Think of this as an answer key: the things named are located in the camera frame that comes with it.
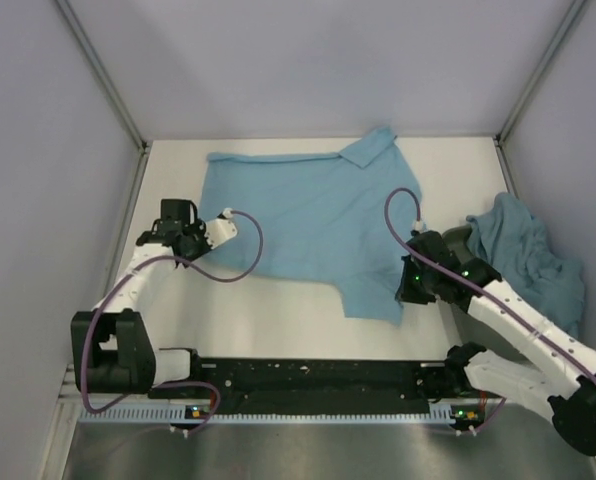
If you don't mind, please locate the light blue printed t-shirt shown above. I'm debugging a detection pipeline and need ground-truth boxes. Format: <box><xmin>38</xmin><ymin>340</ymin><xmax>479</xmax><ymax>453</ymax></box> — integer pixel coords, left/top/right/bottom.
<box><xmin>198</xmin><ymin>127</ymin><xmax>422</xmax><ymax>325</ymax></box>

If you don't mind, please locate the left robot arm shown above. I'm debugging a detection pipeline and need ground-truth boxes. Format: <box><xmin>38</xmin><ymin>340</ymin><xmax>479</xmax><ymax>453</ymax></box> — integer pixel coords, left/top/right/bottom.
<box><xmin>71</xmin><ymin>199</ymin><xmax>210</xmax><ymax>397</ymax></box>

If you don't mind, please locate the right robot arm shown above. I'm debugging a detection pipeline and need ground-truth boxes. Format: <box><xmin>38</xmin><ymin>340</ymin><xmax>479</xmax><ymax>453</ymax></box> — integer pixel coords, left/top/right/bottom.
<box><xmin>396</xmin><ymin>231</ymin><xmax>596</xmax><ymax>457</ymax></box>

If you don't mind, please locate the light blue plain t-shirt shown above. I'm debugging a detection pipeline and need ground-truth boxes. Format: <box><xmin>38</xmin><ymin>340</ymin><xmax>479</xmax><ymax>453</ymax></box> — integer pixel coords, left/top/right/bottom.
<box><xmin>466</xmin><ymin>192</ymin><xmax>585</xmax><ymax>338</ymax></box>

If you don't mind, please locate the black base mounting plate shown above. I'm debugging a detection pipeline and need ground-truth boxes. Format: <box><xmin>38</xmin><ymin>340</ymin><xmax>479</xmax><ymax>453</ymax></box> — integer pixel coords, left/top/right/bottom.
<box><xmin>147</xmin><ymin>355</ymin><xmax>507</xmax><ymax>414</ymax></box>

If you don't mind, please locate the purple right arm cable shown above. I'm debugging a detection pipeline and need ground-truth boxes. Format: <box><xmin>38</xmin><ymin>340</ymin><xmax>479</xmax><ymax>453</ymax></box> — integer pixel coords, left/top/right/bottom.
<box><xmin>384</xmin><ymin>187</ymin><xmax>596</xmax><ymax>457</ymax></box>

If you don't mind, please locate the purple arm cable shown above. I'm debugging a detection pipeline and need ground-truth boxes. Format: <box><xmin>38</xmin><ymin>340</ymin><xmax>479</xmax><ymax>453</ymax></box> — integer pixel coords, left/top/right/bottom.
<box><xmin>384</xmin><ymin>187</ymin><xmax>596</xmax><ymax>457</ymax></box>
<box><xmin>79</xmin><ymin>209</ymin><xmax>265</xmax><ymax>431</ymax></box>

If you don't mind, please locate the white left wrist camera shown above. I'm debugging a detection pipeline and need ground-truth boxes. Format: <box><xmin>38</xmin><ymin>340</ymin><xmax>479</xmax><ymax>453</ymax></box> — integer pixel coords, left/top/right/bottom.
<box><xmin>204</xmin><ymin>208</ymin><xmax>238</xmax><ymax>251</ymax></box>

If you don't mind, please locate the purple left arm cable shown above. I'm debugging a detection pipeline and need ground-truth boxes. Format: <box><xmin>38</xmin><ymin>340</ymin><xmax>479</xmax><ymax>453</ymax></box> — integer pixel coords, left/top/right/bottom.
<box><xmin>79</xmin><ymin>209</ymin><xmax>265</xmax><ymax>431</ymax></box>

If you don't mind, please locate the aluminium frame post right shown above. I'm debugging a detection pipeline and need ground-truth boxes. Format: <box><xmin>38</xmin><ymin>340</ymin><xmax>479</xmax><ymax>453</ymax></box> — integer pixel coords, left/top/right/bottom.
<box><xmin>494</xmin><ymin>0</ymin><xmax>592</xmax><ymax>143</ymax></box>

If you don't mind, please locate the aluminium frame post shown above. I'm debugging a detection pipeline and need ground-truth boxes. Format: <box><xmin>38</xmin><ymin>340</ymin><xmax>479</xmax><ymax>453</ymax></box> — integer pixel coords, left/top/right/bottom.
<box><xmin>494</xmin><ymin>0</ymin><xmax>592</xmax><ymax>143</ymax></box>
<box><xmin>52</xmin><ymin>0</ymin><xmax>152</xmax><ymax>153</ymax></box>

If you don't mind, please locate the aluminium frame post left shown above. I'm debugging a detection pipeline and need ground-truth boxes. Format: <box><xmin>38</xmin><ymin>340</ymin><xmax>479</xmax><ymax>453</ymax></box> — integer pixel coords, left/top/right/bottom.
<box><xmin>52</xmin><ymin>0</ymin><xmax>152</xmax><ymax>153</ymax></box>

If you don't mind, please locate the light blue cable duct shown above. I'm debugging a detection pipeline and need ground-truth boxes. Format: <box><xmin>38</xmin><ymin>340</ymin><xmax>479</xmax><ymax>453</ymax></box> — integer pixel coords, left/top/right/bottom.
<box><xmin>79</xmin><ymin>404</ymin><xmax>480</xmax><ymax>426</ymax></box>

